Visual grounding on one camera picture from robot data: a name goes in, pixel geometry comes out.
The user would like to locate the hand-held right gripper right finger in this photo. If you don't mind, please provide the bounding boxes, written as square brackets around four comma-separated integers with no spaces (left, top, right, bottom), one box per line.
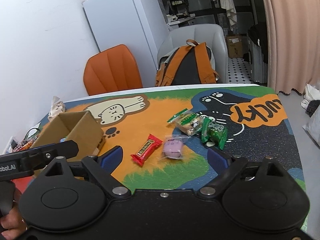
[197,147,288,198]

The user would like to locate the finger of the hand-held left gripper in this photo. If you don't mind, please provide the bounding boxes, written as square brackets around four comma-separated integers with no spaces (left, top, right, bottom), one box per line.
[21,140,79,172]

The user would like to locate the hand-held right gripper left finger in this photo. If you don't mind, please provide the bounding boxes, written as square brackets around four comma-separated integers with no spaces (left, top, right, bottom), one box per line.
[39,145,132,200]

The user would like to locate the wide green snack packet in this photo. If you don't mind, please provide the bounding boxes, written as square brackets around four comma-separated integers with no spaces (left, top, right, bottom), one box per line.
[209,124,228,150]

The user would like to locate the narrow green snack packet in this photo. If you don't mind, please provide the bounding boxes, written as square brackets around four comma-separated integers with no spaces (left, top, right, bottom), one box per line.
[201,117,212,143]

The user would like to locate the red snack bar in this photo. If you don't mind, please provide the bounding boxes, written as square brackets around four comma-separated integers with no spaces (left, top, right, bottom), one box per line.
[130,134,163,167]

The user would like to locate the cardboard box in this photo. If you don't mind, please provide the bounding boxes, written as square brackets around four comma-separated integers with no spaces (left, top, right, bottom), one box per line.
[32,110,105,162]

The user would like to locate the pink snack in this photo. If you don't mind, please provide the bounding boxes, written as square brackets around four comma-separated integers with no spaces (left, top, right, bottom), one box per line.
[159,134,188,161]

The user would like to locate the green biscuit packet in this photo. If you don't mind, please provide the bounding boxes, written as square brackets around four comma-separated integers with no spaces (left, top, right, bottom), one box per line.
[167,108,203,136]

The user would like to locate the person's left hand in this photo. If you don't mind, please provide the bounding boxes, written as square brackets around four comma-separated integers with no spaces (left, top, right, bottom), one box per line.
[0,191,27,234]

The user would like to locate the long red snack packet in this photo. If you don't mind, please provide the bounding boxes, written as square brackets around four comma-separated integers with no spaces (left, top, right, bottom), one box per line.
[19,140,35,151]

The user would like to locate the printed cat table mat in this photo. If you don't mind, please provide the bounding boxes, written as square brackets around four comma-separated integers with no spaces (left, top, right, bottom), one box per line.
[5,84,307,193]

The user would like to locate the printed tissue pack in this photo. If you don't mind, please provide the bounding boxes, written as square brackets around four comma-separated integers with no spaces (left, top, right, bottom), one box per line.
[48,96,66,119]

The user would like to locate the orange chair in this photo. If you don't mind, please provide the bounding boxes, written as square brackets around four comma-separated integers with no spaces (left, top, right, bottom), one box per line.
[84,44,143,97]

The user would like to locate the orange and black backpack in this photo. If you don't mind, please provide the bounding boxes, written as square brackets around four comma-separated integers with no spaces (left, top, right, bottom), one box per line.
[155,39,219,87]

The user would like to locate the white bags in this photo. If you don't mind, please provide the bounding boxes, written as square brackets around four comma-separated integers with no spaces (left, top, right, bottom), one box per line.
[301,84,320,146]

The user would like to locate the brown cardboard carton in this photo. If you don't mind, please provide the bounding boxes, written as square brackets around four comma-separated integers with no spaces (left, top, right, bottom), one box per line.
[226,34,244,58]

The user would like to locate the grey armchair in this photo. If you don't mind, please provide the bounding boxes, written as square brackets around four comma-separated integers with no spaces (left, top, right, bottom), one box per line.
[157,24,228,84]

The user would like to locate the white refrigerator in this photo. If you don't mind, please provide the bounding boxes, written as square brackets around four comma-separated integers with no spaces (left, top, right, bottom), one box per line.
[82,0,170,70]

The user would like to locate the pink curtain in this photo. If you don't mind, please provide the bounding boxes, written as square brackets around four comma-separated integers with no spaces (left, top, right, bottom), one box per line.
[259,0,320,95]

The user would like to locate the metal kitchen rack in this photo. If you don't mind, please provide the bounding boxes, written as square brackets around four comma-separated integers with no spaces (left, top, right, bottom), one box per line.
[166,0,196,26]

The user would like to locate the black cable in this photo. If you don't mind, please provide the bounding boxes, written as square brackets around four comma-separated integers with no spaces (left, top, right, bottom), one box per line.
[24,127,41,140]

